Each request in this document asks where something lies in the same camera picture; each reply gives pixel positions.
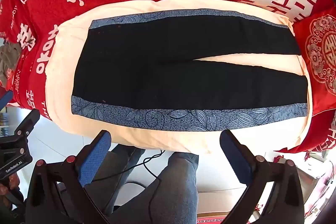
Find cream cloth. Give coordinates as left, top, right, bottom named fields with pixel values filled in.
left=43, top=0, right=313, bottom=155

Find red printed pillow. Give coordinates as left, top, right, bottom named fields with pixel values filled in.
left=276, top=109, right=336, bottom=161

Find red patterned rug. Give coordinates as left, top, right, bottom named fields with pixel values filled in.
left=196, top=216, right=233, bottom=224

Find person's left leg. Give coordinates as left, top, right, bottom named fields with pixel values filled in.
left=91, top=144, right=146, bottom=214

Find red cushion with floral medallion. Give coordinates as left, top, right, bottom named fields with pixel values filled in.
left=291, top=7, right=336, bottom=119

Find grey crumpled cloth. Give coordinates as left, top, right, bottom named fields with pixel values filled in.
left=0, top=42, right=23, bottom=88

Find person's left hand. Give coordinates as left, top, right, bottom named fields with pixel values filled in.
left=0, top=175, right=23, bottom=205

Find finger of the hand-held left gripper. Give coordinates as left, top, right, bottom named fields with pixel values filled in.
left=14, top=109, right=40, bottom=140
left=0, top=90, right=13, bottom=111

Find person's leg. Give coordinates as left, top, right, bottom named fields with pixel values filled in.
left=167, top=152, right=200, bottom=224
left=91, top=144, right=146, bottom=214

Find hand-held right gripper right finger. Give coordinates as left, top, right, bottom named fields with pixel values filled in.
left=220, top=130, right=305, bottom=224

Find black pants with blue stripes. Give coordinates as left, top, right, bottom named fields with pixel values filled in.
left=71, top=8, right=309, bottom=132

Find black cable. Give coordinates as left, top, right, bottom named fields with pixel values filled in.
left=91, top=149, right=166, bottom=214

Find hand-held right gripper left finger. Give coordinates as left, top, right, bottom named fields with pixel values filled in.
left=25, top=130, right=113, bottom=224

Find person's right leg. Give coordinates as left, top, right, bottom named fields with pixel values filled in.
left=167, top=152, right=200, bottom=224

